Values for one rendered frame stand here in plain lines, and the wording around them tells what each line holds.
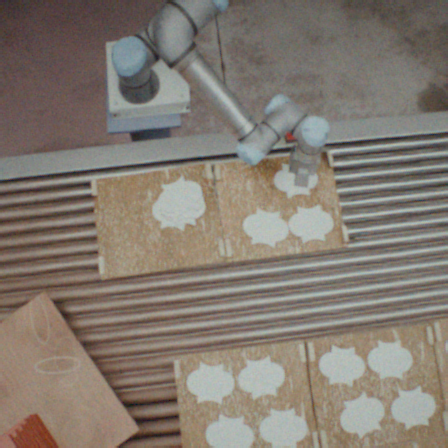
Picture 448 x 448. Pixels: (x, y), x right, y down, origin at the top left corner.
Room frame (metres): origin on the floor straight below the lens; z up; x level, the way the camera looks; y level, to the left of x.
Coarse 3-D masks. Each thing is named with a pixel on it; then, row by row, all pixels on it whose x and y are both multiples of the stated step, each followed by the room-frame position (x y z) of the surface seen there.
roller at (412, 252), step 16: (336, 256) 0.45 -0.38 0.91; (352, 256) 0.45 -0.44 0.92; (368, 256) 0.45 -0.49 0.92; (384, 256) 0.46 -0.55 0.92; (400, 256) 0.46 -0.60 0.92; (416, 256) 0.47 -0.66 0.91; (208, 272) 0.36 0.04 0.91; (224, 272) 0.36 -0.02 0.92; (240, 272) 0.36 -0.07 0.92; (256, 272) 0.37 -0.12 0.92; (272, 272) 0.37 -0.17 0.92; (288, 272) 0.38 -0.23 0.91; (304, 272) 0.39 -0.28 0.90; (80, 288) 0.27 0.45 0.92; (96, 288) 0.27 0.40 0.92; (112, 288) 0.28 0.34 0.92; (128, 288) 0.28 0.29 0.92; (144, 288) 0.29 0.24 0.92; (160, 288) 0.29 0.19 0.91; (176, 288) 0.30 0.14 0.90; (0, 304) 0.19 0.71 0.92; (16, 304) 0.19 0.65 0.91
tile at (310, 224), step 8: (304, 208) 0.60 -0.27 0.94; (312, 208) 0.60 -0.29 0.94; (296, 216) 0.57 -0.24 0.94; (304, 216) 0.57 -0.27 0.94; (312, 216) 0.57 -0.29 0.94; (320, 216) 0.57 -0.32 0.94; (328, 216) 0.58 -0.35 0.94; (296, 224) 0.54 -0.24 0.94; (304, 224) 0.54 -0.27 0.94; (312, 224) 0.54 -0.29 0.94; (320, 224) 0.54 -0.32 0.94; (328, 224) 0.55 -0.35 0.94; (296, 232) 0.51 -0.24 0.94; (304, 232) 0.51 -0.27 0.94; (312, 232) 0.51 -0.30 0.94; (320, 232) 0.52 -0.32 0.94; (328, 232) 0.52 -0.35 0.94; (304, 240) 0.48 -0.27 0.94; (320, 240) 0.49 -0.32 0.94
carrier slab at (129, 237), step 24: (168, 168) 0.70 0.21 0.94; (192, 168) 0.71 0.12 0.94; (120, 192) 0.60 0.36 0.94; (144, 192) 0.61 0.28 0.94; (96, 216) 0.51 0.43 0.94; (120, 216) 0.52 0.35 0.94; (144, 216) 0.52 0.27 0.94; (216, 216) 0.54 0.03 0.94; (120, 240) 0.43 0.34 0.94; (144, 240) 0.44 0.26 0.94; (168, 240) 0.45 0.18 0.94; (192, 240) 0.45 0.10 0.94; (216, 240) 0.46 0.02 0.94; (120, 264) 0.35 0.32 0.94; (144, 264) 0.36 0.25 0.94; (168, 264) 0.37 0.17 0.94; (192, 264) 0.37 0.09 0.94
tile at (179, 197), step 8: (176, 184) 0.63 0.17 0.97; (184, 184) 0.64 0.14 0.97; (192, 184) 0.64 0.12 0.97; (168, 192) 0.60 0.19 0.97; (176, 192) 0.61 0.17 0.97; (184, 192) 0.61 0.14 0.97; (192, 192) 0.61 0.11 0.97; (200, 192) 0.61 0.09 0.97; (160, 200) 0.57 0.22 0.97; (168, 200) 0.57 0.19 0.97; (176, 200) 0.58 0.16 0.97; (184, 200) 0.58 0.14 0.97; (192, 200) 0.58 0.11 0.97; (160, 208) 0.55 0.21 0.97; (168, 208) 0.55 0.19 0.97; (176, 208) 0.55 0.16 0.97; (184, 208) 0.55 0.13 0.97; (192, 208) 0.55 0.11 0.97
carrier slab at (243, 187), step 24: (240, 168) 0.72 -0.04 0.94; (264, 168) 0.73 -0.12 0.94; (240, 192) 0.64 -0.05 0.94; (264, 192) 0.64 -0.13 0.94; (312, 192) 0.66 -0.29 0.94; (336, 192) 0.67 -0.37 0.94; (240, 216) 0.55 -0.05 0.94; (288, 216) 0.57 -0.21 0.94; (336, 216) 0.58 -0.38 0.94; (240, 240) 0.47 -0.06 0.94; (288, 240) 0.48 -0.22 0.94; (312, 240) 0.49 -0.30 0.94; (336, 240) 0.50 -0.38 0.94
